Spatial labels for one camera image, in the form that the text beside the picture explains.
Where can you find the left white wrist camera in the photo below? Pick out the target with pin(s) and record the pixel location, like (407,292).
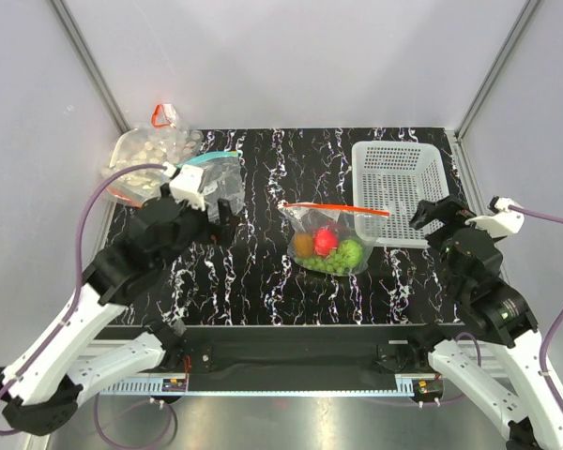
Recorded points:
(186,186)

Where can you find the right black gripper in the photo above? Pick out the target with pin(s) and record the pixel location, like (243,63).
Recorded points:
(455,213)

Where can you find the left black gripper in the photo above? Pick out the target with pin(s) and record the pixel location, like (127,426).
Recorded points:
(210,229)

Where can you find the white plastic basket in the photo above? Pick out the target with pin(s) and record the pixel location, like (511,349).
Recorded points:
(396,176)

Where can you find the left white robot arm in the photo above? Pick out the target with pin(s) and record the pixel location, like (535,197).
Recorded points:
(46,385)

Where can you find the right aluminium frame post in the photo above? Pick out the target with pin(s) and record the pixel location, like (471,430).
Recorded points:
(508,47)

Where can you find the clear bag orange zipper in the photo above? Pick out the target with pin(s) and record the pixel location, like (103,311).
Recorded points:
(346,221)

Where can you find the front aluminium rail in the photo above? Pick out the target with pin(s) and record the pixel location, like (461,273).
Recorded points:
(489,363)

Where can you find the clear bag teal zipper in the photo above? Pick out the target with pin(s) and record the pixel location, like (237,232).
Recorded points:
(221,179)

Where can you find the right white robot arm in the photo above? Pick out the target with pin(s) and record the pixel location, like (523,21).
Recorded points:
(530,414)

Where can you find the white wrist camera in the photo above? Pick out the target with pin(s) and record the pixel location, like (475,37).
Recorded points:
(186,186)
(504,221)

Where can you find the left aluminium frame post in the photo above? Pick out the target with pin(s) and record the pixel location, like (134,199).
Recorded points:
(79,45)

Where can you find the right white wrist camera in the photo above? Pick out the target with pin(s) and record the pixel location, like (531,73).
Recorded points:
(504,221)

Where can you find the small bag orange zipper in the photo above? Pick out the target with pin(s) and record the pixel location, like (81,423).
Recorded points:
(165,116)

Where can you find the white slotted cable duct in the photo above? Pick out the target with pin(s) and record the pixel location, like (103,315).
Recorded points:
(163,387)

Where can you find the brown kiwi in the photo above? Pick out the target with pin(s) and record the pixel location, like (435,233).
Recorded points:
(303,245)

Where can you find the aluminium frame post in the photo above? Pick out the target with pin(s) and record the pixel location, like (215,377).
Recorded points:
(79,45)
(508,47)

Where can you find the red apple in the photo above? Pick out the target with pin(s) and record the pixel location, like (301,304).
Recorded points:
(325,240)

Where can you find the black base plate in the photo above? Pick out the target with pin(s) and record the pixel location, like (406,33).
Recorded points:
(305,355)

